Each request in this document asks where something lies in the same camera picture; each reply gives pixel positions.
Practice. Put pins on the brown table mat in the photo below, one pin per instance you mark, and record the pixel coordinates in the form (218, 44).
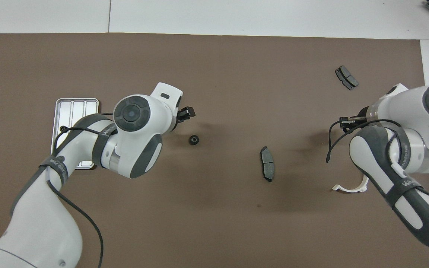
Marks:
(237, 74)

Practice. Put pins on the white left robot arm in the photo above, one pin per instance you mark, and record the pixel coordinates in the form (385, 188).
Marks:
(50, 230)

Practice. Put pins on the long dark brake pad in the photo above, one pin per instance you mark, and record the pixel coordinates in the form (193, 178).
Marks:
(267, 163)

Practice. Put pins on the white curved plastic bracket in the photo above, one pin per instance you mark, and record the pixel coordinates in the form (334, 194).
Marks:
(348, 189)

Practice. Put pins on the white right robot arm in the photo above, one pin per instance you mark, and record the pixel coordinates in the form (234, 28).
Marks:
(419, 111)

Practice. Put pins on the silver metal tray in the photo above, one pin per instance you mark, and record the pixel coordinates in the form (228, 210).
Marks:
(73, 111)

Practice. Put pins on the short dark brake pad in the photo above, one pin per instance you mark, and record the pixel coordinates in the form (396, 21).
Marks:
(346, 77)

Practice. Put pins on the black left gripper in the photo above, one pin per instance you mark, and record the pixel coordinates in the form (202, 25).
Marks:
(180, 116)

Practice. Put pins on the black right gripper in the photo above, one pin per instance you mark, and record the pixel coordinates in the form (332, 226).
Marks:
(363, 118)

